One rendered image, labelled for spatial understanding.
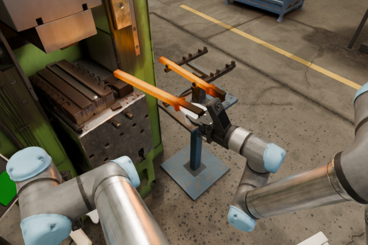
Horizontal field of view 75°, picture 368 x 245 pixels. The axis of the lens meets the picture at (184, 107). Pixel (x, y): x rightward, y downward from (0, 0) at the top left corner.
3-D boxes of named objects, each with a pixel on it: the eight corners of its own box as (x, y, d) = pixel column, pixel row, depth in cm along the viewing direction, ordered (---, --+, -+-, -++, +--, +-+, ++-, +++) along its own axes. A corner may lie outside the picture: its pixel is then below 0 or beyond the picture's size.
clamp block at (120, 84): (134, 91, 123) (132, 80, 119) (121, 99, 118) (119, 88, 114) (119, 81, 129) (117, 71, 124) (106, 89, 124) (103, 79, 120)
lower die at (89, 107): (115, 103, 116) (111, 89, 111) (78, 126, 105) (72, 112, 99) (68, 70, 136) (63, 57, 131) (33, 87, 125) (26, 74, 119)
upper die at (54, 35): (97, 33, 92) (91, 8, 86) (46, 54, 81) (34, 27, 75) (44, 6, 112) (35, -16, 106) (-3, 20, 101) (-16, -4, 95)
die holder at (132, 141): (153, 148, 152) (145, 93, 122) (103, 191, 131) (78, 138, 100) (100, 109, 179) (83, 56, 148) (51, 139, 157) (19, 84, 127)
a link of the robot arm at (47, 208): (85, 208, 42) (70, 163, 49) (13, 245, 38) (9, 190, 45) (96, 226, 48) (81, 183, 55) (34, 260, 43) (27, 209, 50)
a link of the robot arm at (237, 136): (240, 143, 68) (254, 126, 73) (226, 135, 70) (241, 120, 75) (237, 158, 73) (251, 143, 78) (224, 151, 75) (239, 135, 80)
